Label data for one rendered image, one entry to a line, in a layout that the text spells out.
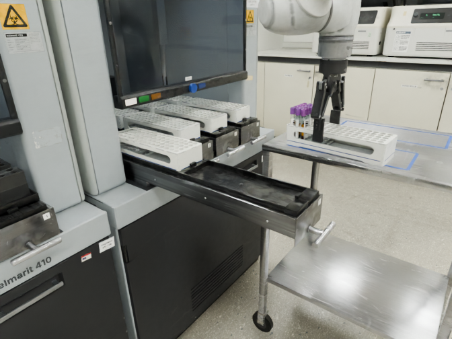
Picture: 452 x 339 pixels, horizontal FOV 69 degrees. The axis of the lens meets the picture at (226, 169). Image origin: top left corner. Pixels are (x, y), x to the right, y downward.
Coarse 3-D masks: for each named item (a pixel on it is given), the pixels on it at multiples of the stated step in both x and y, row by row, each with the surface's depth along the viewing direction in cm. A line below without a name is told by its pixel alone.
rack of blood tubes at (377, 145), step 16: (288, 128) 102; (304, 128) 98; (336, 128) 97; (352, 128) 97; (288, 144) 104; (320, 144) 96; (336, 144) 102; (352, 144) 100; (368, 144) 87; (384, 144) 84; (368, 160) 88; (384, 160) 86
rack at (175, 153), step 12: (120, 132) 104; (132, 132) 104; (144, 132) 104; (156, 132) 103; (120, 144) 105; (132, 144) 97; (144, 144) 93; (156, 144) 93; (168, 144) 93; (180, 144) 93; (192, 144) 92; (144, 156) 95; (156, 156) 100; (168, 156) 88; (180, 156) 87; (192, 156) 91; (180, 168) 88
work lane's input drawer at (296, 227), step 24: (144, 168) 94; (168, 168) 89; (192, 168) 89; (216, 168) 92; (192, 192) 84; (216, 192) 79; (240, 192) 76; (264, 192) 78; (288, 192) 78; (312, 192) 75; (240, 216) 77; (264, 216) 72; (288, 216) 68; (312, 216) 74
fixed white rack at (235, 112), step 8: (184, 104) 142; (192, 104) 140; (200, 104) 137; (208, 104) 137; (216, 104) 137; (224, 104) 136; (232, 104) 136; (240, 104) 136; (224, 112) 143; (232, 112) 128; (240, 112) 129; (248, 112) 134; (232, 120) 129; (240, 120) 131
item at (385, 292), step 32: (384, 128) 117; (416, 128) 116; (320, 160) 94; (352, 160) 91; (416, 160) 90; (448, 160) 90; (448, 192) 77; (288, 256) 138; (320, 256) 137; (352, 256) 137; (384, 256) 136; (288, 288) 121; (320, 288) 121; (352, 288) 121; (384, 288) 120; (416, 288) 120; (448, 288) 126; (256, 320) 137; (352, 320) 109; (384, 320) 107; (416, 320) 107; (448, 320) 87
